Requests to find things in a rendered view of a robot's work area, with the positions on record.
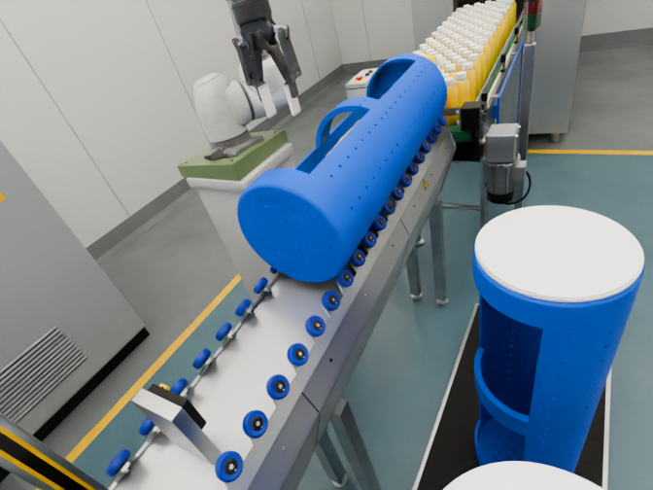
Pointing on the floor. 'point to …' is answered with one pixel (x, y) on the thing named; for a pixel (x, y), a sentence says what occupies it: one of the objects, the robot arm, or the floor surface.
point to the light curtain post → (39, 462)
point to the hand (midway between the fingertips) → (280, 101)
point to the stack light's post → (525, 113)
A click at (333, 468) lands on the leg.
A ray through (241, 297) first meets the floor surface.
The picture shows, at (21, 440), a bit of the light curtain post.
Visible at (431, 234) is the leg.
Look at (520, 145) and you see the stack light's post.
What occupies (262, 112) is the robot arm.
